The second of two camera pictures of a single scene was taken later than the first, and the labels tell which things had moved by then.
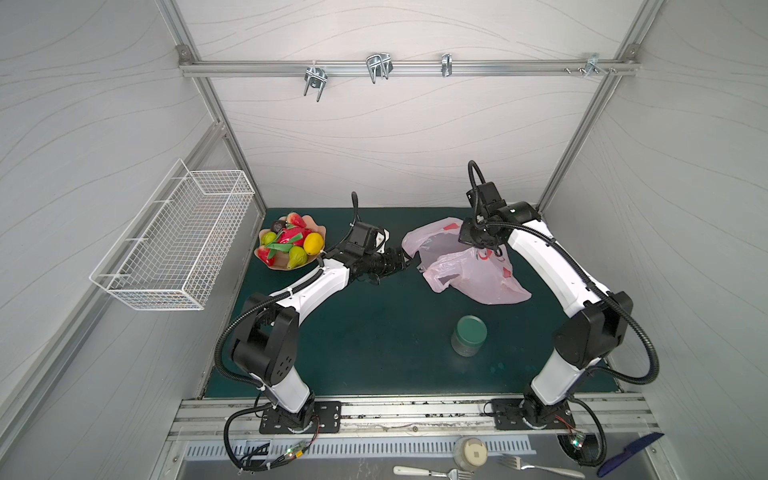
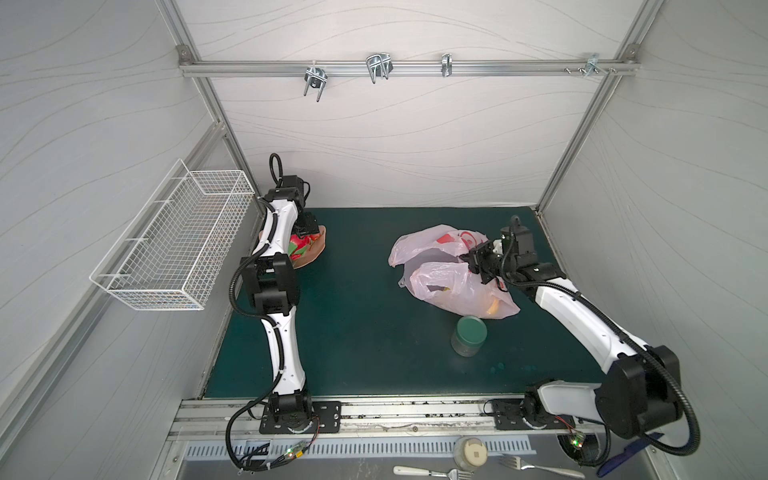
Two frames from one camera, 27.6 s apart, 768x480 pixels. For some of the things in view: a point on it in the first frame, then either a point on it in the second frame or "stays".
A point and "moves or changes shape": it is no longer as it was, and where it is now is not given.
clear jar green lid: [470, 333] stays
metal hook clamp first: [315, 77] stays
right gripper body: [480, 238] to [480, 261]
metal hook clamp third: [447, 64] stays
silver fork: [516, 462] stays
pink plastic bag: [450, 265] moves or changes shape
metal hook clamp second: [379, 65] stays
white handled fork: [456, 474] stays
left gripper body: [380, 264] to [305, 224]
